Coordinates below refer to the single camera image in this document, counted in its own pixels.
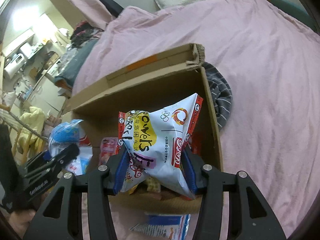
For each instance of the pile of dark clothes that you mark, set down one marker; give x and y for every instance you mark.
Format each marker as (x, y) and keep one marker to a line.
(83, 39)

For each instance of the person's left hand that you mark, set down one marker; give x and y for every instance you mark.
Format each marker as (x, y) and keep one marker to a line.
(20, 220)

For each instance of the white red snack bag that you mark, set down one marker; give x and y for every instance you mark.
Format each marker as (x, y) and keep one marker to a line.
(155, 141)

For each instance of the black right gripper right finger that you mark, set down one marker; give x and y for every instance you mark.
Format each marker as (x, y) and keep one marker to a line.
(207, 181)

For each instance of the pink bed duvet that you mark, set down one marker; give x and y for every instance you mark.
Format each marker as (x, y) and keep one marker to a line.
(271, 62)

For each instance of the light blue snack bag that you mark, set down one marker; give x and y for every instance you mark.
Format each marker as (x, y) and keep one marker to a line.
(68, 133)

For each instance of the pink snack packet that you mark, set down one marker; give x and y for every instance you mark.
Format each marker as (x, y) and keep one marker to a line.
(108, 148)

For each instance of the blue white snack bag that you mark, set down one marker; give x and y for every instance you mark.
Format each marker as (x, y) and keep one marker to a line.
(164, 225)

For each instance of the brown cardboard box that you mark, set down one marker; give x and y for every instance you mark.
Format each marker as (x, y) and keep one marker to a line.
(150, 84)

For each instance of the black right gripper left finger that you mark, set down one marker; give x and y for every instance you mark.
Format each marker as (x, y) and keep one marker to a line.
(107, 180)

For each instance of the grey striped cloth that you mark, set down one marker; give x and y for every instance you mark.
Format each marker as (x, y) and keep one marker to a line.
(221, 94)

